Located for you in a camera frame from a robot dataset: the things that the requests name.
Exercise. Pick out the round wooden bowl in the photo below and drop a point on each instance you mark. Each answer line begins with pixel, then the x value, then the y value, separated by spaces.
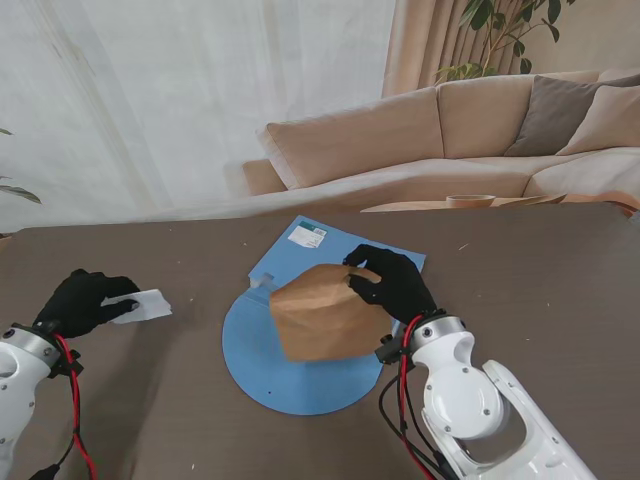
pixel 470 201

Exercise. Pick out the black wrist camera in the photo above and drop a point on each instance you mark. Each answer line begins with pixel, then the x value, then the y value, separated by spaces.
pixel 387 349
pixel 67 365

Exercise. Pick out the light wooden coffee table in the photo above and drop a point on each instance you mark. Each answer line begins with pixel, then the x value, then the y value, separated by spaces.
pixel 415 205

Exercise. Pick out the green leafy tall plant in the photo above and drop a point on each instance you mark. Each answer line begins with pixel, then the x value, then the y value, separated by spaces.
pixel 480 12

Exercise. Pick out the white letter paper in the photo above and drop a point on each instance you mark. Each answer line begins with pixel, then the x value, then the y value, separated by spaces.
pixel 150 305

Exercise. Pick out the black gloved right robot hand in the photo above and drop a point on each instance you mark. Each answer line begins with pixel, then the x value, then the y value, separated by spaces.
pixel 400 290

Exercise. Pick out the dark green long-leaf plant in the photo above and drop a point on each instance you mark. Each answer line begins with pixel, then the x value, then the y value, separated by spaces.
pixel 22 192

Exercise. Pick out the beige pleated curtain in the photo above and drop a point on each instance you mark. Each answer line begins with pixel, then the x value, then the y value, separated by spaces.
pixel 415 45

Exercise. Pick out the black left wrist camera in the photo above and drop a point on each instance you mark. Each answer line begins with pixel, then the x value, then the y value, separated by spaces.
pixel 67 365

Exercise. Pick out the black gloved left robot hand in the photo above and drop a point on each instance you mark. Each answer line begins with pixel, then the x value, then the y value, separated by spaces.
pixel 75 305

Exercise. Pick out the white sheer curtain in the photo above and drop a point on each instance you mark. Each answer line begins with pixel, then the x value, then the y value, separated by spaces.
pixel 150 100

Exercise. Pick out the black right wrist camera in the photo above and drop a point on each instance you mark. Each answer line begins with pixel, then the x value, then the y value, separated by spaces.
pixel 387 349

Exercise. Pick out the brown paper envelope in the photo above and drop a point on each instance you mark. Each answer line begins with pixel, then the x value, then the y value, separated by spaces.
pixel 320 320

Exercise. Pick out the white label sticker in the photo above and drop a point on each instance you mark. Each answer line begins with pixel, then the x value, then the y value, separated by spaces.
pixel 310 236

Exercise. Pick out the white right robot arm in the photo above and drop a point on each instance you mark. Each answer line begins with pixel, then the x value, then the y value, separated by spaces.
pixel 460 400

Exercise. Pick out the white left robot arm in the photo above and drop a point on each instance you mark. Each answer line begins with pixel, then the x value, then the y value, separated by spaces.
pixel 15 380

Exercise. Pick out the grey sofa cushion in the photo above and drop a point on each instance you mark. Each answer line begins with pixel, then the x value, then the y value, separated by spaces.
pixel 550 115

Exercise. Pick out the beige sofa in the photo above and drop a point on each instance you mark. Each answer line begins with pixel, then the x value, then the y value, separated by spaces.
pixel 360 135

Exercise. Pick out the beige sofa cushion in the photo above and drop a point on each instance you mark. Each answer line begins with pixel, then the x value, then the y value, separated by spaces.
pixel 610 120

